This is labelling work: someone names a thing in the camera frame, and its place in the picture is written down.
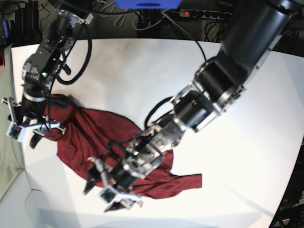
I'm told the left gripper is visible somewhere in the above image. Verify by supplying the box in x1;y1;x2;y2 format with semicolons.
83;157;143;212

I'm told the dark red t-shirt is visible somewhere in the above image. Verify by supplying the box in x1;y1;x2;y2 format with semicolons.
45;94;202;199

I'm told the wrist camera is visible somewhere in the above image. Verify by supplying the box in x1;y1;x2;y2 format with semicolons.
99;185;119;204
6;122;24;143

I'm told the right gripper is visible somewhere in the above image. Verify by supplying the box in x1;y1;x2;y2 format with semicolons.
1;97;66;149

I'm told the red box at left edge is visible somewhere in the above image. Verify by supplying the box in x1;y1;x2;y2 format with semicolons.
0;51;5;68

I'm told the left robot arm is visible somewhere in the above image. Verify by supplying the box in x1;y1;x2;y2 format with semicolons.
84;0;304;211

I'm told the blue box at top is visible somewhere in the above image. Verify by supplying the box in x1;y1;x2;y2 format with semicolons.
115;0;182;9

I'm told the black power strip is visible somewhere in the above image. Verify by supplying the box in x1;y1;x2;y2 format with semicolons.
179;9;232;21

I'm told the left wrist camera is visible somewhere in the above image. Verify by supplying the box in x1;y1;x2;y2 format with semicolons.
99;185;119;204

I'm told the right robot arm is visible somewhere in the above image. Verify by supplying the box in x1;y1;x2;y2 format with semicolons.
1;0;93;149

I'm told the blue handled tool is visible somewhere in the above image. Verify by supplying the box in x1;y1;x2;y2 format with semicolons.
2;20;11;39

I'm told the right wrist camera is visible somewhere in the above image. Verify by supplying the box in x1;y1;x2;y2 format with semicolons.
6;122;24;143

